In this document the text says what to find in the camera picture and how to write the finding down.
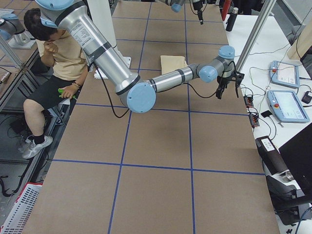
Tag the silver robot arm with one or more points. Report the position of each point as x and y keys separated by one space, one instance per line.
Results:
x=176 y=5
x=143 y=48

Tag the beige long-sleeve printed shirt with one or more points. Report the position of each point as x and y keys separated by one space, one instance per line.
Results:
x=172 y=63

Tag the blue teach pendant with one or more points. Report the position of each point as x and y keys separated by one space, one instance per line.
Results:
x=286 y=106
x=285 y=74

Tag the white plastic basket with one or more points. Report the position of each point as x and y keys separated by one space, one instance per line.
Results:
x=23 y=206

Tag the black monitor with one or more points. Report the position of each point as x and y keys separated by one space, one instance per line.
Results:
x=297 y=155

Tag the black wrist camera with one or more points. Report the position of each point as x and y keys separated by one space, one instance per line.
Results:
x=238 y=77

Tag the black water bottle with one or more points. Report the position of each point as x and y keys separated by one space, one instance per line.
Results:
x=231 y=19

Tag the near blue teach pendant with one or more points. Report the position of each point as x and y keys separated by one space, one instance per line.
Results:
x=286 y=106

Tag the grey aluminium frame post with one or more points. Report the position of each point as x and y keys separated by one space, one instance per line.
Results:
x=261 y=19

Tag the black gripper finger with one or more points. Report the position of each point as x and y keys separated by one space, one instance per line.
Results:
x=200 y=16
x=219 y=92

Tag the seated person beige shirt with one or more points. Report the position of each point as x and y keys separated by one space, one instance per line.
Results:
x=59 y=51

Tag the far blue teach pendant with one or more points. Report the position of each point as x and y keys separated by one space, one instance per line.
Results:
x=285 y=74

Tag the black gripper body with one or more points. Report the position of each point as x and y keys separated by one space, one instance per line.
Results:
x=223 y=82
x=199 y=11

